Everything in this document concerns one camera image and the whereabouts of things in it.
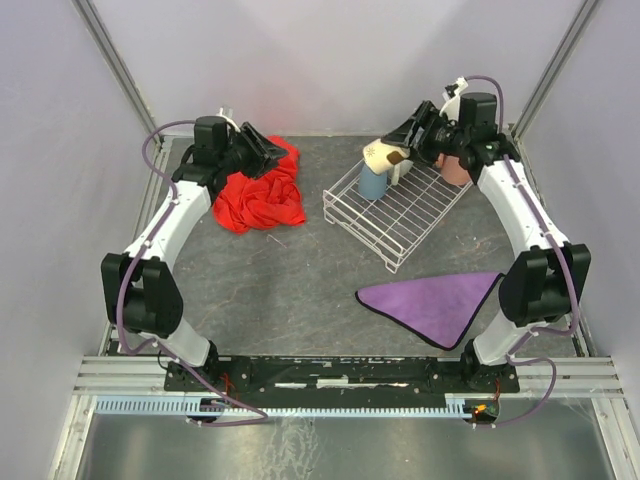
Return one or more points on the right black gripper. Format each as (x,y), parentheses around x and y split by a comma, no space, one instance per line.
(426,133)

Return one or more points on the red crumpled cloth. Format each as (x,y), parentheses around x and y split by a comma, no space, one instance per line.
(264,203)

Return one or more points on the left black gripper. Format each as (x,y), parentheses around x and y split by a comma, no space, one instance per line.
(251,150)

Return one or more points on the beige cup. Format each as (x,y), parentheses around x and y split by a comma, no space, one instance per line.
(380,157)

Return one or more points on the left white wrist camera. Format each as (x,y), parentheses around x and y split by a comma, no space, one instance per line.
(226,114)

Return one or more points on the cream ceramic mug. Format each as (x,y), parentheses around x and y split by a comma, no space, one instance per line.
(399,170)

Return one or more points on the blue plastic cup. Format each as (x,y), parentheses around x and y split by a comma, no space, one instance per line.
(371,186)

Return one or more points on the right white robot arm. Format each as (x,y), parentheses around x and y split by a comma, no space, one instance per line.
(540,293)

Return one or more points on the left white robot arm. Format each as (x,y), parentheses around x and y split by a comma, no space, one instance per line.
(140,292)

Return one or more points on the white wire dish rack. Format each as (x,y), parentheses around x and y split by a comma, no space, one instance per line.
(395,225)

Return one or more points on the black mounting base plate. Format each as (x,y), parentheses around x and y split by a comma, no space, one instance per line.
(353,382)

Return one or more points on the purple microfiber cloth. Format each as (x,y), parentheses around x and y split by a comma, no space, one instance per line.
(439,310)

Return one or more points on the pink plastic tumbler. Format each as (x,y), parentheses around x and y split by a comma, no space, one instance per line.
(451,170)

